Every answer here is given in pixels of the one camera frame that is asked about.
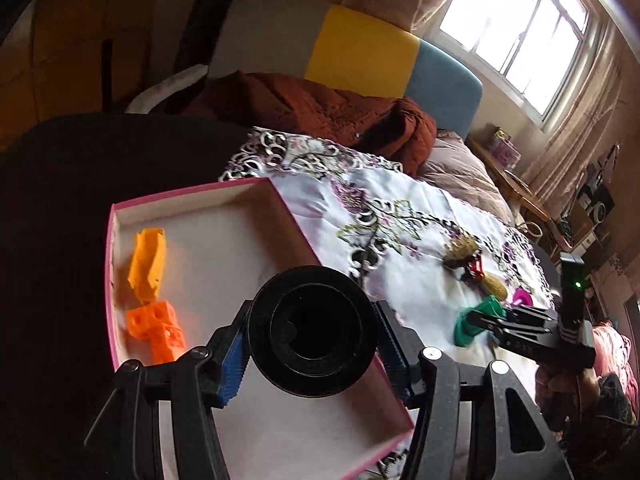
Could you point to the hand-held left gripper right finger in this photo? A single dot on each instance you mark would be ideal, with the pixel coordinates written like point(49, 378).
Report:
point(395, 355)

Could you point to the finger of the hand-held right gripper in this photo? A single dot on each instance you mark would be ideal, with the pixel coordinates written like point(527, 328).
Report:
point(496, 339)
point(515, 317)

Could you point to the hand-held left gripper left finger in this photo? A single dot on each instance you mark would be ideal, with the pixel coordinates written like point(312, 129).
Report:
point(232, 365)

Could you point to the magenta plastic piece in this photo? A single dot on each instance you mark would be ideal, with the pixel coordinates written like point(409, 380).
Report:
point(520, 300)

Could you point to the green plastic tube part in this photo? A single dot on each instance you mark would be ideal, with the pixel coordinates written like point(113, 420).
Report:
point(472, 332)

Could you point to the red glossy capsule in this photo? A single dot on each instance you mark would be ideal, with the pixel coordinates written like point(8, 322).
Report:
point(476, 267)

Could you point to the dark brown plastic piece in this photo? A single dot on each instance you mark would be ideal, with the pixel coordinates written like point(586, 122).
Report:
point(460, 252)

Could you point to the black plastic cylinder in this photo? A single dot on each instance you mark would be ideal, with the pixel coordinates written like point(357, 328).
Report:
point(312, 330)

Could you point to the pink cardboard box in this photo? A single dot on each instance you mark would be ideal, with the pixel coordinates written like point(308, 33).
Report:
point(225, 240)

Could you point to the person's right forearm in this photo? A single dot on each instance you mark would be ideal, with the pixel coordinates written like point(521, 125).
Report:
point(617, 402)

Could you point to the person's right hand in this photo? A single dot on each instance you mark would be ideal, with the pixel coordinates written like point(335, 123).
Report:
point(565, 395)

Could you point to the yellow dotted oval object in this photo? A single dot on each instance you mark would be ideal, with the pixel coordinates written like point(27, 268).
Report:
point(492, 285)

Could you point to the pink fabric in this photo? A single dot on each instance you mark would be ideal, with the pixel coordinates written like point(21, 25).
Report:
point(612, 342)

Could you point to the orange cube-shaped plastic part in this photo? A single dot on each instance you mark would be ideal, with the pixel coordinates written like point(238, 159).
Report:
point(155, 330)

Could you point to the black stereo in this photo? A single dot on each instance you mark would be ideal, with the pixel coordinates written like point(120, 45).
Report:
point(595, 200)

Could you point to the long orange plastic part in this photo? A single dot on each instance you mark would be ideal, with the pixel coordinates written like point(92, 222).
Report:
point(147, 260)

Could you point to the embroidered white tablecloth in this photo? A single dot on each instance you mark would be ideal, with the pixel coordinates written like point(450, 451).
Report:
point(400, 220)

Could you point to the wooden bedside table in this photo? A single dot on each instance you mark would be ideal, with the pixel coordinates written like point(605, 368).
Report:
point(510, 180)

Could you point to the beige duvet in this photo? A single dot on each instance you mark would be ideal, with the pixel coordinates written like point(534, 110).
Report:
point(465, 170)

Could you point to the small pink box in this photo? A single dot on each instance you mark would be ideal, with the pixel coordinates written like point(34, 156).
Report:
point(502, 147)

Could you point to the black blanket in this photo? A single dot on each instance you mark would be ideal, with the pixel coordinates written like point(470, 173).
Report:
point(60, 210)

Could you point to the rust-brown blanket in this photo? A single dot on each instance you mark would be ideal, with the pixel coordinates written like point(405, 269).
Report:
point(300, 105)

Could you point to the white chair armrest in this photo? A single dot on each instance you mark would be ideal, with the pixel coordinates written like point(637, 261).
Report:
point(165, 90)

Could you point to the window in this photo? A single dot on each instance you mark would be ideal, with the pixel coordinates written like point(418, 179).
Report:
point(520, 25)

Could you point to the grey yellow blue headboard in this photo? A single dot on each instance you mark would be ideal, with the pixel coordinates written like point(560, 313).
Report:
point(360, 50)

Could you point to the black chair back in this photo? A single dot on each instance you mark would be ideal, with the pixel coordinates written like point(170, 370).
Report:
point(205, 15)

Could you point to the wooden wardrobe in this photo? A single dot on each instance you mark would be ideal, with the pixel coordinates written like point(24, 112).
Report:
point(75, 35)

